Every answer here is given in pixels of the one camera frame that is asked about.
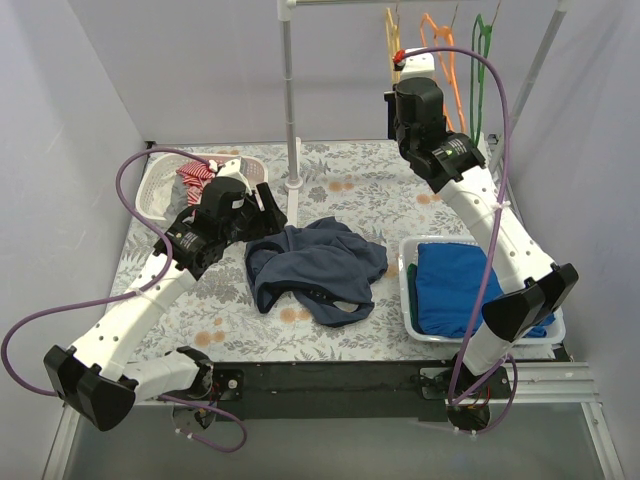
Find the white metal clothes rack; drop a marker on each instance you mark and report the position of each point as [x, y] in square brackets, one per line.
[294, 182]

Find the white left laundry basket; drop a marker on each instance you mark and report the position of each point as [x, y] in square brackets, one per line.
[154, 191]

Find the white right laundry basket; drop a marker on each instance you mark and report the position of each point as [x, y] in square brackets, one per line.
[408, 254]

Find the yellow velvet hanger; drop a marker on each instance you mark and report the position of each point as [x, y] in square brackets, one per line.
[393, 40]

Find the green velvet hanger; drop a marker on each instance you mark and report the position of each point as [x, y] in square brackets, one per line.
[481, 40]

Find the green garment in basket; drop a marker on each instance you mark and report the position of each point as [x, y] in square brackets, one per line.
[412, 293]

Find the white laundry basket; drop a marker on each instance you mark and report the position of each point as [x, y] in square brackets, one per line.
[154, 191]
[408, 254]

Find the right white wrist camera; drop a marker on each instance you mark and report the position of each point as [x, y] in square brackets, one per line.
[418, 66]

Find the orange velvet hanger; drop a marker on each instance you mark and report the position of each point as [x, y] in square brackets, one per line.
[434, 34]

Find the floral table mat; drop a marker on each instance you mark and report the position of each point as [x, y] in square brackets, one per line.
[371, 189]

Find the red white striped garment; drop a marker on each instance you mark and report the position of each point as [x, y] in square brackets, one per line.
[196, 176]

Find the grey garment in basket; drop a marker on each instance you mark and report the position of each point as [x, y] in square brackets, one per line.
[178, 200]

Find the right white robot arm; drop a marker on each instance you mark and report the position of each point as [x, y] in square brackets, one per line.
[456, 171]

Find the navy blue tank top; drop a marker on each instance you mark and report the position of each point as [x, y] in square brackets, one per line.
[326, 266]

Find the blue folded shirt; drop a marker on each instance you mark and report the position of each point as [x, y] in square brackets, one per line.
[448, 278]

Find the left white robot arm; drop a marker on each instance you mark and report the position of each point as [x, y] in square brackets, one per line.
[95, 375]

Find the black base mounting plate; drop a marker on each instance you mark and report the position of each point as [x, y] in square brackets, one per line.
[338, 390]

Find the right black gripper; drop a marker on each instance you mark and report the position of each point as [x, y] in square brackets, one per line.
[391, 115]

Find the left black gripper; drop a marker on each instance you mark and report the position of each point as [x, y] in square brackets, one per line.
[258, 215]

